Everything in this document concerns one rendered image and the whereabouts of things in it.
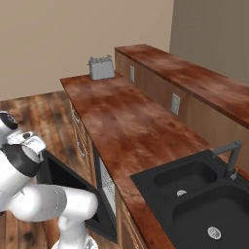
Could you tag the wooden cupboard beside sink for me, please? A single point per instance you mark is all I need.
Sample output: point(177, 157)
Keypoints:
point(128, 227)

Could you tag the black dishwasher door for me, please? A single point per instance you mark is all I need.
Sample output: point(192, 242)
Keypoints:
point(69, 181)

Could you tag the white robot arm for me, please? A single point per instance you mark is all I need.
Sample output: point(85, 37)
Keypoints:
point(39, 202)

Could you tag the wooden cupboard door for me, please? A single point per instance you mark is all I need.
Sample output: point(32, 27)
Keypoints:
point(87, 155)

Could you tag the grey tap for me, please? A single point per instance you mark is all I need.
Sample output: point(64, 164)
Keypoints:
point(232, 159)

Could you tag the black double sink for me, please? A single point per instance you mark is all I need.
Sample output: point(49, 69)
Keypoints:
point(194, 207)

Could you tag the large grey wall socket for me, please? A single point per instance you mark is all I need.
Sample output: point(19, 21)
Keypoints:
point(175, 104)

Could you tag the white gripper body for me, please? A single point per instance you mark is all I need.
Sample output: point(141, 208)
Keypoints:
point(33, 146)

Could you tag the grey toaster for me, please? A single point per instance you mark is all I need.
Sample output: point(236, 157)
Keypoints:
point(101, 69)

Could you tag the wooden drawer front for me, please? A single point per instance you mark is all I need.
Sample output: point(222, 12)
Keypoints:
point(78, 124)

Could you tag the small grey wall socket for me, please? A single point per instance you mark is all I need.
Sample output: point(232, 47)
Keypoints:
point(132, 74)

